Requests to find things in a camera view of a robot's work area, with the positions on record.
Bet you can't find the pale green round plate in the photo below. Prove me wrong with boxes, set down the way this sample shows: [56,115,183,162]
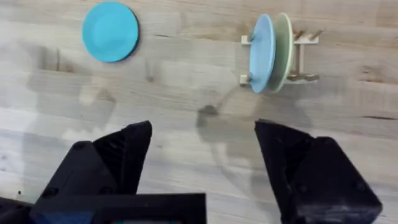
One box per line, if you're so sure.
[267,12,295,93]

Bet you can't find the light blue round plate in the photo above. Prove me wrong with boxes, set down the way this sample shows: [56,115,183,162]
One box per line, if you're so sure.
[248,13,277,94]

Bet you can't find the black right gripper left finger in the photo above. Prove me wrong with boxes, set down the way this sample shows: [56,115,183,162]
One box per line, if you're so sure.
[30,120,154,215]

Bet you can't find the turquoise round plate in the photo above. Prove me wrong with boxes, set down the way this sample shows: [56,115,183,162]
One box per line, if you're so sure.
[81,1,141,63]

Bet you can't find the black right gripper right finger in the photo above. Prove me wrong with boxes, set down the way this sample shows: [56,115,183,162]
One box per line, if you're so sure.
[254,119,384,224]

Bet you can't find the small wooden peg rack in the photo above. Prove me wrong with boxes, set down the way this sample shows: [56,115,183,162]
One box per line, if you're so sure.
[239,28,324,86]

